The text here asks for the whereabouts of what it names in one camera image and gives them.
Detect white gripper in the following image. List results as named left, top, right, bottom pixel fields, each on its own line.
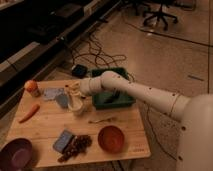
left=64, top=82, right=82, bottom=103

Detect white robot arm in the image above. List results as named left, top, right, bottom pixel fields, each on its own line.
left=68, top=71, right=213, bottom=171

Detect white paper cup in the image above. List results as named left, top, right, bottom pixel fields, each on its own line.
left=68, top=97, right=84, bottom=116

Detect grey blue cloth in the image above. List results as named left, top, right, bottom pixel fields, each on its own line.
left=43, top=88, right=68, bottom=108

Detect black power box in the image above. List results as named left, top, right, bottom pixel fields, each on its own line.
left=71, top=64, right=88, bottom=78

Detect green plastic bin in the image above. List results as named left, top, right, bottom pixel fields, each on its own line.
left=91, top=67, right=135, bottom=110

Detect orange carrot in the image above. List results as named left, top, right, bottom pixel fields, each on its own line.
left=19, top=104, right=40, bottom=123

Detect gold fork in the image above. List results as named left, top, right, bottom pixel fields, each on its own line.
left=88, top=117, right=116, bottom=124

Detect blue sponge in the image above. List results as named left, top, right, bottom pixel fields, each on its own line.
left=53, top=130, right=74, bottom=153

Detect wooden table board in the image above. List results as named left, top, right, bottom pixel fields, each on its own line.
left=4, top=78, right=152, bottom=169

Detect dark grape bunch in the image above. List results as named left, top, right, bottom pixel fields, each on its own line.
left=58, top=135, right=92, bottom=163

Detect red bowl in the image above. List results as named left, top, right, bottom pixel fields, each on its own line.
left=98, top=125, right=125, bottom=154

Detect dark shelf unit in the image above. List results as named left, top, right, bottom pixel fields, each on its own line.
left=0, top=0, right=119, bottom=118

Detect purple bowl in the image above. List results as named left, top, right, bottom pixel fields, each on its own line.
left=0, top=138, right=33, bottom=171

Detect black office chair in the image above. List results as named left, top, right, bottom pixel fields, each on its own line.
left=143, top=0, right=178, bottom=31

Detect black floor cables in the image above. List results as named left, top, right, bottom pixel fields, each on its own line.
left=56, top=19, right=128, bottom=73

